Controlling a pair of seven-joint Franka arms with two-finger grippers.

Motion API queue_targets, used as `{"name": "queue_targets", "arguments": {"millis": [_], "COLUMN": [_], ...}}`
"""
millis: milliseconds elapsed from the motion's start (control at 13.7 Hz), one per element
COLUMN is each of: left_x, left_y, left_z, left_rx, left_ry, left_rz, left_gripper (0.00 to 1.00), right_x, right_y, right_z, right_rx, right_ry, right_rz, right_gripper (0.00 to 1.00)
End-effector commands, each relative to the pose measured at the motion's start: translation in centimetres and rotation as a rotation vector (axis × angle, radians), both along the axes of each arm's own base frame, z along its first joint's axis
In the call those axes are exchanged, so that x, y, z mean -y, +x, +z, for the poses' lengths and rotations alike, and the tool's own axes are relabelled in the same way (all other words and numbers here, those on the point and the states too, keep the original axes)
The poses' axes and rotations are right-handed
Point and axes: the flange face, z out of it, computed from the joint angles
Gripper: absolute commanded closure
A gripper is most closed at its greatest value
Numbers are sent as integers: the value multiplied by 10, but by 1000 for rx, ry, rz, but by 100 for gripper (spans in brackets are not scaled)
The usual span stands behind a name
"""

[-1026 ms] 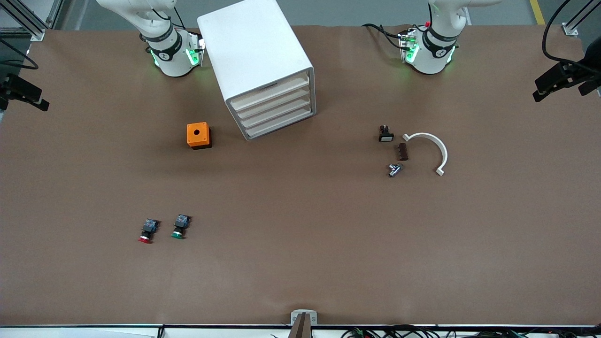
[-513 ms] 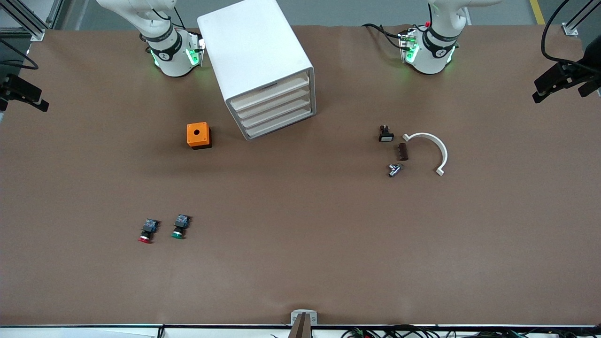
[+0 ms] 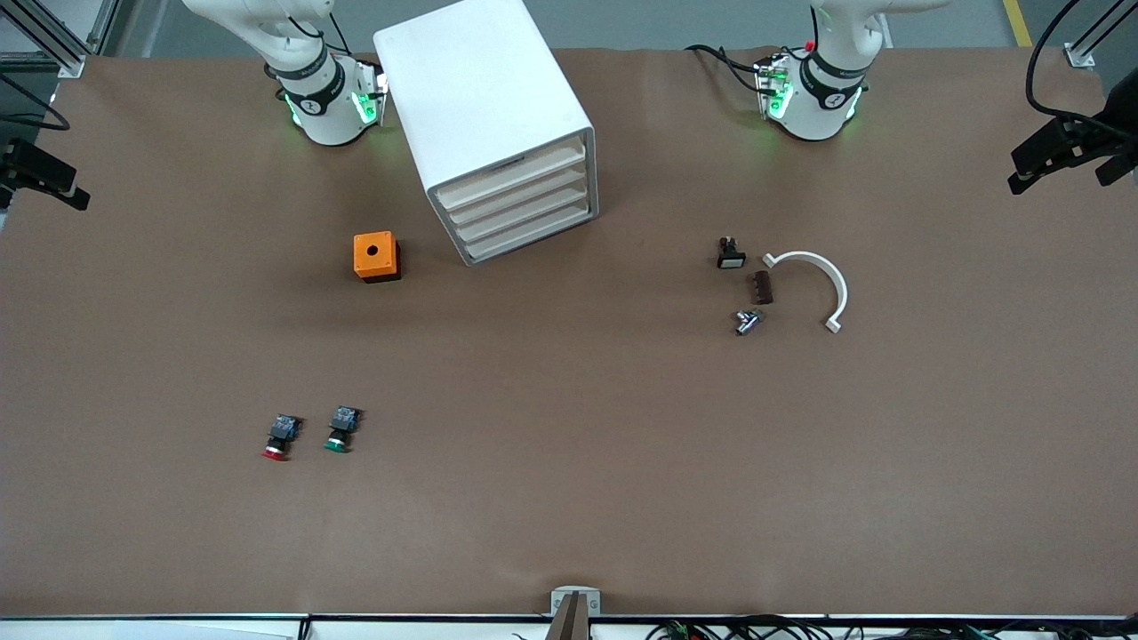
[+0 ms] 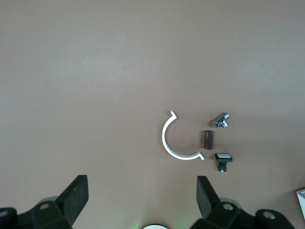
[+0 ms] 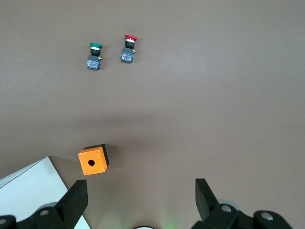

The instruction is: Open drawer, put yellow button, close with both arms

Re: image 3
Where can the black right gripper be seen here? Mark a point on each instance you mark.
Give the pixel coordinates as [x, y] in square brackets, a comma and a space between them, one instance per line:
[12, 162]

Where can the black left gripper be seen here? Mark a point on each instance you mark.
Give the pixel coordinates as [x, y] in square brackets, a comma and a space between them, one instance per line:
[1090, 136]

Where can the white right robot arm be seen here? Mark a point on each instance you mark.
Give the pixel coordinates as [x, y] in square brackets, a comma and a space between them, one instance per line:
[329, 116]

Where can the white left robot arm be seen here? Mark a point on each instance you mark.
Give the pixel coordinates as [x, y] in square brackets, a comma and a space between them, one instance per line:
[813, 116]

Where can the red push button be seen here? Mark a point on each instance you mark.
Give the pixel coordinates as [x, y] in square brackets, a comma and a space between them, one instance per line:
[283, 431]

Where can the green push button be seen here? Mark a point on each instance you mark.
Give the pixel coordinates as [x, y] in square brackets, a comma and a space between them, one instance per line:
[342, 420]

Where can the white drawer cabinet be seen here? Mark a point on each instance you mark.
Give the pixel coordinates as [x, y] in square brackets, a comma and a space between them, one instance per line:
[480, 89]

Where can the yellow floor tape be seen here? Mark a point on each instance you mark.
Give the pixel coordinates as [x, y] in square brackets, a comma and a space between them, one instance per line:
[1021, 25]

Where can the brown terminal block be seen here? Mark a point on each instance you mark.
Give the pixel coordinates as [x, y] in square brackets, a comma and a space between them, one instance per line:
[763, 288]

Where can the orange box with hole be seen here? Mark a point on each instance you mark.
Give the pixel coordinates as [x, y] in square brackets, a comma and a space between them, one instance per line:
[363, 260]

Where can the small silver metal connector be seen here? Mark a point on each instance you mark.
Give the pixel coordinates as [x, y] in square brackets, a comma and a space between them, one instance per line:
[747, 323]

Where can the aluminium frame profile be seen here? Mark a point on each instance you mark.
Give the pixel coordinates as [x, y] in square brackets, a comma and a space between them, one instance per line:
[1080, 55]
[67, 55]

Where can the white curved bracket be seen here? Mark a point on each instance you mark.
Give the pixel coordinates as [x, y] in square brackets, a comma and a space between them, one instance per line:
[837, 284]

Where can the black white rectangular switch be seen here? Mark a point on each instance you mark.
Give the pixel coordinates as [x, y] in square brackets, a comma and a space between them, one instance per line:
[731, 258]

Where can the grey metal bracket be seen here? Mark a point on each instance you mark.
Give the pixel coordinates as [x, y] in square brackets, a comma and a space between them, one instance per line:
[560, 600]

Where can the brown camera pole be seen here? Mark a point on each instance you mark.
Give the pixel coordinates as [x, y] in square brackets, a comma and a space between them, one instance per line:
[573, 622]

